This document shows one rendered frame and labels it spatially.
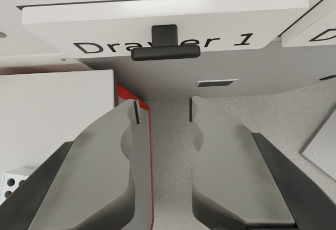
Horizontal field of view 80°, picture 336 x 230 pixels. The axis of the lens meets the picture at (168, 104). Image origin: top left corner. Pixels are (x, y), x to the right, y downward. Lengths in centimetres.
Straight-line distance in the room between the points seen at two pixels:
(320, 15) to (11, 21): 34
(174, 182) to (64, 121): 85
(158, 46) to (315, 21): 18
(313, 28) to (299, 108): 102
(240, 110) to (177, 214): 65
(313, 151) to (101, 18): 122
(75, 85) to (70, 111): 5
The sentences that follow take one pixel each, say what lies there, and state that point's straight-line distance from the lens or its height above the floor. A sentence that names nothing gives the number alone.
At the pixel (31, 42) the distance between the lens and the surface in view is 36.
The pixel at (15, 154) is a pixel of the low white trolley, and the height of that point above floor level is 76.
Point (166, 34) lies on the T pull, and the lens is 23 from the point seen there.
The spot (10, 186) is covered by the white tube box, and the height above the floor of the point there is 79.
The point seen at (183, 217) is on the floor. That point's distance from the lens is 122.
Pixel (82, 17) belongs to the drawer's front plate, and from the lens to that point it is 23.
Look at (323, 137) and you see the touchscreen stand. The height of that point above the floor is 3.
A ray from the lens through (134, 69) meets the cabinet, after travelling 46.
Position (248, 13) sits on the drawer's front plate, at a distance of 24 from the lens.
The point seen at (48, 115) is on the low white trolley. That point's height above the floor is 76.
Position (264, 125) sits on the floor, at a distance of 122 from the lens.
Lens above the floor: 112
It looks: 84 degrees down
